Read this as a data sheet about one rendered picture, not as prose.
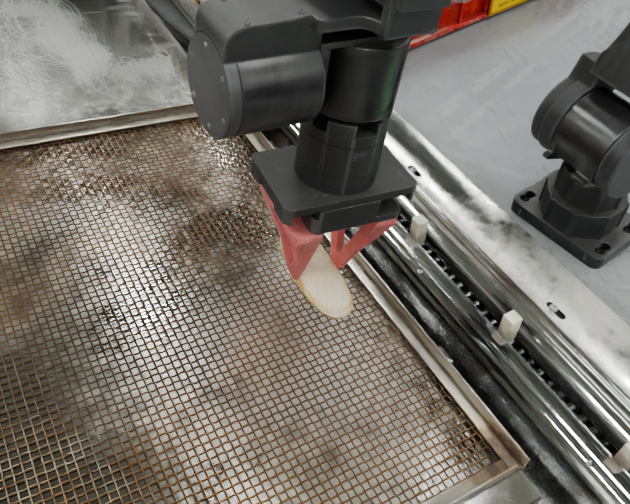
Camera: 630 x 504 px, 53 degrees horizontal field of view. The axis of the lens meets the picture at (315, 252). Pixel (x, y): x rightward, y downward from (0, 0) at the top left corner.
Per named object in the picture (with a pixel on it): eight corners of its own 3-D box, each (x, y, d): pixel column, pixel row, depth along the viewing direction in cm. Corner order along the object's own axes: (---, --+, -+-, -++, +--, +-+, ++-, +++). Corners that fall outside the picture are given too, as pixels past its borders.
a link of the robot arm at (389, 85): (436, 25, 36) (379, -16, 39) (334, 40, 33) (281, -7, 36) (407, 129, 41) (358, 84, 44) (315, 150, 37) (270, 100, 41)
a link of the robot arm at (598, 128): (634, 186, 65) (594, 157, 68) (677, 104, 58) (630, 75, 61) (569, 219, 62) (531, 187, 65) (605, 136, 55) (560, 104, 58)
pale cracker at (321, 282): (364, 313, 49) (367, 303, 48) (320, 326, 47) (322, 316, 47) (309, 228, 55) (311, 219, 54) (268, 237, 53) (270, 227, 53)
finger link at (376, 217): (264, 247, 52) (275, 154, 45) (341, 230, 55) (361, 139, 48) (298, 308, 48) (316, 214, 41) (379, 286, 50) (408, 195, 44)
